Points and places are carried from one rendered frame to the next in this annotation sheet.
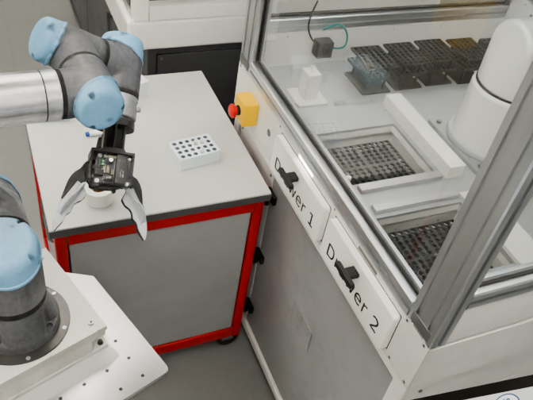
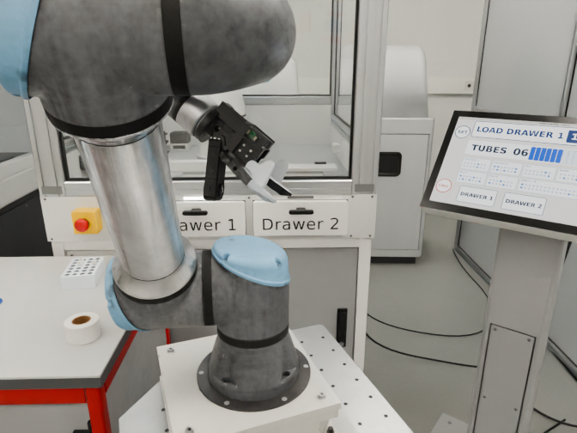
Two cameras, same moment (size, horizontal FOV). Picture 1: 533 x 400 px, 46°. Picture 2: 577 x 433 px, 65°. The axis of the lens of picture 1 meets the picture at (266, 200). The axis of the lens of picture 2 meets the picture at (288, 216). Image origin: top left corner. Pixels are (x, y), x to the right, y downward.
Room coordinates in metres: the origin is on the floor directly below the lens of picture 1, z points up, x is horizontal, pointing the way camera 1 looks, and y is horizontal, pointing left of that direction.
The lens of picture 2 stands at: (0.32, 0.97, 1.33)
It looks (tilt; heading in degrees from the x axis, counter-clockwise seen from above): 19 degrees down; 298
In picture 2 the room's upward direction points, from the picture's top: straight up
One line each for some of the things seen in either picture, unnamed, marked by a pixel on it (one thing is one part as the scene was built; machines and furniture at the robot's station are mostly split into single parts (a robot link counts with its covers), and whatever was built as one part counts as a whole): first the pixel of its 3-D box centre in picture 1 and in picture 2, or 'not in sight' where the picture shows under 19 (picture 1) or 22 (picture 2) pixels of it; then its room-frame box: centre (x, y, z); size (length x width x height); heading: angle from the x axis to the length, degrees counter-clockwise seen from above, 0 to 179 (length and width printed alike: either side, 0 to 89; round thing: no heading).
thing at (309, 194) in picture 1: (297, 185); (197, 218); (1.19, -0.07, 0.87); 0.29 x 0.02 x 0.11; 30
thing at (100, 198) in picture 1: (98, 193); (82, 327); (1.12, 0.42, 0.78); 0.07 x 0.07 x 0.04
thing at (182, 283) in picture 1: (137, 228); (42, 424); (1.40, 0.39, 0.38); 0.62 x 0.58 x 0.76; 30
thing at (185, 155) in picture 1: (193, 151); (83, 272); (1.36, 0.22, 0.78); 0.12 x 0.08 x 0.04; 128
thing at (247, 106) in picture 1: (245, 109); (86, 221); (1.47, 0.11, 0.88); 0.07 x 0.05 x 0.07; 30
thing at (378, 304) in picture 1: (356, 280); (300, 217); (0.92, -0.23, 0.87); 0.29 x 0.02 x 0.11; 30
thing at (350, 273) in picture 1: (349, 273); (300, 210); (0.91, -0.20, 0.91); 0.07 x 0.04 x 0.01; 30
